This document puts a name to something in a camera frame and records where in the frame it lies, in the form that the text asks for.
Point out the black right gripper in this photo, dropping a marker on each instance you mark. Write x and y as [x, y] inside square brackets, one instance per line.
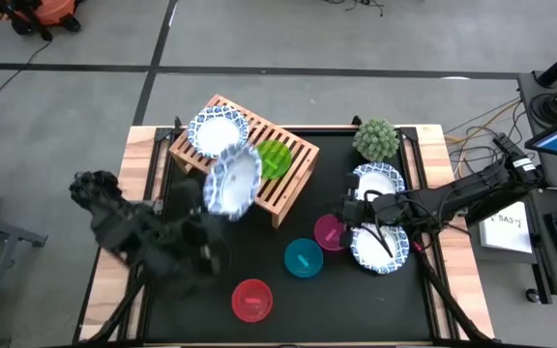
[368, 210]

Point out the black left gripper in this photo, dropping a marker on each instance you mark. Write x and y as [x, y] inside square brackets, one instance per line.
[206, 251]

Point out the blue patterned paper bowl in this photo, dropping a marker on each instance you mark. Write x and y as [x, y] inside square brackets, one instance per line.
[380, 181]
[218, 133]
[234, 183]
[370, 251]

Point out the green plastic bowl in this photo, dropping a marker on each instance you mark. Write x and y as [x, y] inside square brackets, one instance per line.
[273, 159]

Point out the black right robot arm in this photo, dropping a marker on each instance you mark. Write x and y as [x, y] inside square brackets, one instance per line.
[477, 193]

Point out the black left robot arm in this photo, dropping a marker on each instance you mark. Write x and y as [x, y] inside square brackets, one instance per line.
[114, 217]

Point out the wooden slatted shelf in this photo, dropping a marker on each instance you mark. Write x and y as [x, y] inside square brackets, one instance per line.
[288, 183]

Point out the pink plastic bowl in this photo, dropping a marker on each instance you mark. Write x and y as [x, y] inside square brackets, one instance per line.
[329, 234]

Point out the teal plastic bowl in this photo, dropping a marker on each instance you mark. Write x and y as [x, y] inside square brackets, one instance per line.
[303, 258]

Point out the green artificial succulent plant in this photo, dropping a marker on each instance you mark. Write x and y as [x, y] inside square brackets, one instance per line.
[376, 140]

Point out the red-orange plastic bowl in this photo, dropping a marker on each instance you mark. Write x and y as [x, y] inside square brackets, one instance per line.
[252, 300]

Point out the white paper note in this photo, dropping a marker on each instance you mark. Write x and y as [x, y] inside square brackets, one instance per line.
[506, 232]

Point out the black caster wheel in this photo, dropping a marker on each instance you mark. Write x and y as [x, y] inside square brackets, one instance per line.
[533, 295]

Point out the orange shop vacuum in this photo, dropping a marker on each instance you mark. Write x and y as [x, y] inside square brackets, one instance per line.
[51, 12]

